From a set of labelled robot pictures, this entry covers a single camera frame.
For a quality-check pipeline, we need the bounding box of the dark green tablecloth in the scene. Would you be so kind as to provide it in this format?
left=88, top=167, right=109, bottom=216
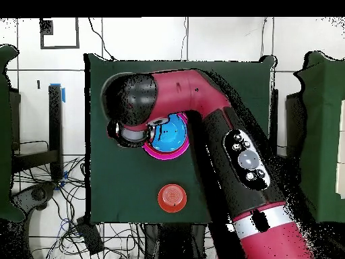
left=84, top=53, right=276, bottom=225

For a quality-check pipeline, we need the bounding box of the thin black floor cable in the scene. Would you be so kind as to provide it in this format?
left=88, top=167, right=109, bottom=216
left=88, top=17, right=117, bottom=62

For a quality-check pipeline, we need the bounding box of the small deep orange bowl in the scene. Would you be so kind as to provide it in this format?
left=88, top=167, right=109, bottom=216
left=157, top=183, right=188, bottom=214

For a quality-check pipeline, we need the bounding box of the grey wheeled floor base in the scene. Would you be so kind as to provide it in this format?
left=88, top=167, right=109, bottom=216
left=11, top=182, right=57, bottom=212

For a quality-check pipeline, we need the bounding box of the black floor box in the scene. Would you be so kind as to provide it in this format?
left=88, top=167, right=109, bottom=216
left=75, top=215, right=105, bottom=256

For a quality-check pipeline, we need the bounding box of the tangle of floor cables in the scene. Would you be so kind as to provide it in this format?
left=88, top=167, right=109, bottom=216
left=13, top=156, right=90, bottom=259

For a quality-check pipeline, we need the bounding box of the medium blue bowl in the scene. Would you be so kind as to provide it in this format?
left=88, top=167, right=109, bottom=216
left=147, top=113, right=189, bottom=153

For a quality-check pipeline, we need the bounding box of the large pink bowl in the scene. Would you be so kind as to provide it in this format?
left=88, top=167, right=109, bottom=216
left=142, top=111, right=191, bottom=161

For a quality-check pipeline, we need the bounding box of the green cloth side table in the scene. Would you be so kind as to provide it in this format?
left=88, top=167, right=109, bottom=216
left=292, top=51, right=345, bottom=227
left=0, top=44, right=26, bottom=223

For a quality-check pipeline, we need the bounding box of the white box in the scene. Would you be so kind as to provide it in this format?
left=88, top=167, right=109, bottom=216
left=335, top=99, right=345, bottom=200

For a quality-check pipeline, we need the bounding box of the black post with blue tape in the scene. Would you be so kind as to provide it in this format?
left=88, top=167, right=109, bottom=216
left=48, top=83, right=66, bottom=181

